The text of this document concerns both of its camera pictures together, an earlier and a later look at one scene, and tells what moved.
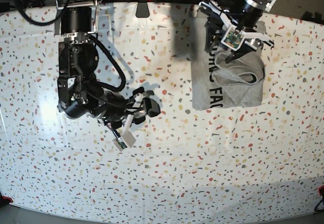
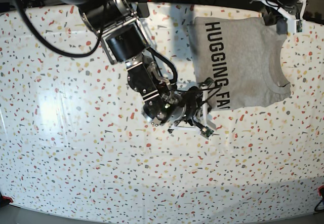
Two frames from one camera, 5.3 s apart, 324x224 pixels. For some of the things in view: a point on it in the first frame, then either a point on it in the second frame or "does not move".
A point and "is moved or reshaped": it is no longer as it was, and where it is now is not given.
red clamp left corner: [5, 201] does not move
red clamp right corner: [321, 192] does not move
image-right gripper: [237, 41] → [292, 9]
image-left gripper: [118, 111] → [198, 108]
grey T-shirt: [217, 84] is moved or reshaped
